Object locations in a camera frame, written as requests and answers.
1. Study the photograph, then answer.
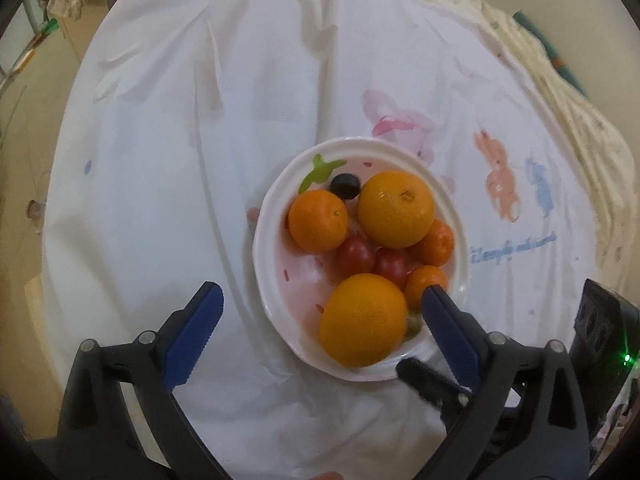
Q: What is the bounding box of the cardboard box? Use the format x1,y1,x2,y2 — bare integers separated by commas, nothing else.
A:
60,0,113,68

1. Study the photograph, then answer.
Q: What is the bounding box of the white printed cloth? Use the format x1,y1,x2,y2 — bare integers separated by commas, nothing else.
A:
37,0,631,480

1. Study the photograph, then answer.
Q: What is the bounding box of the large orange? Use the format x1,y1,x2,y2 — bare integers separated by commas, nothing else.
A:
357,170,436,249

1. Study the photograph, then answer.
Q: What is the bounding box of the yellowish orange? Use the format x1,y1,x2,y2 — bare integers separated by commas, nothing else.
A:
319,273,408,368

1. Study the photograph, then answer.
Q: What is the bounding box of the teal cloth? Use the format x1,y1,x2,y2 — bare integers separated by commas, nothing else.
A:
512,10,588,98

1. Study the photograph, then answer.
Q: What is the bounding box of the small tangerine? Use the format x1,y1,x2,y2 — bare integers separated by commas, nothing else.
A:
415,220,456,267
403,265,449,310

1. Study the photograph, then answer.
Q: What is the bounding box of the cream blanket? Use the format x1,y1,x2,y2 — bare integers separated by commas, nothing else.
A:
375,0,636,281

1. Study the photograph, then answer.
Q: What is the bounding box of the dark purple grape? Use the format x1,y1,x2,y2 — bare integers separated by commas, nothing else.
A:
329,173,360,200

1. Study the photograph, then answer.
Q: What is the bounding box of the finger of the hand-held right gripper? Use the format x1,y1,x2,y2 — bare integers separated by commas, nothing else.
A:
396,358,471,428

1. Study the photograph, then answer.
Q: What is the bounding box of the pink strawberry pattern plate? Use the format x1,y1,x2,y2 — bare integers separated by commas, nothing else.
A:
252,136,470,382

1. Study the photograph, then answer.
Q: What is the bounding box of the red cherry tomato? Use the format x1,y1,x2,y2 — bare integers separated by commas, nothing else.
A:
375,249,410,288
334,237,377,276

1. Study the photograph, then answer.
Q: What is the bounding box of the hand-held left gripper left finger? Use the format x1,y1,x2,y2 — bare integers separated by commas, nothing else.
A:
55,281,226,480

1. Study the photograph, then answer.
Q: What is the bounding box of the deep orange mandarin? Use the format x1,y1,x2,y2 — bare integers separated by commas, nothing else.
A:
288,189,349,254

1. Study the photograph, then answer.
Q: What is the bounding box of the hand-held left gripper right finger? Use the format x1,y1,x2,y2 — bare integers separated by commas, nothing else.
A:
417,284,591,480

